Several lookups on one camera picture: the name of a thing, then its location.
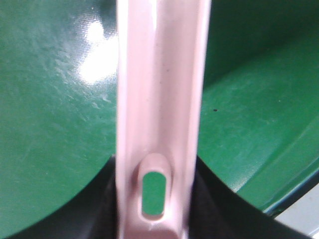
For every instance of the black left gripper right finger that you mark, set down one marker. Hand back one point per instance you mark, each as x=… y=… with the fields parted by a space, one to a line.
x=216 y=212

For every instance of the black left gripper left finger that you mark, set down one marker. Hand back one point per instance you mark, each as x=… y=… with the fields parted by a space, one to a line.
x=91 y=214

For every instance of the pink plastic broom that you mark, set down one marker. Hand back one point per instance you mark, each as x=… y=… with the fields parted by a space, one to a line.
x=162 y=49

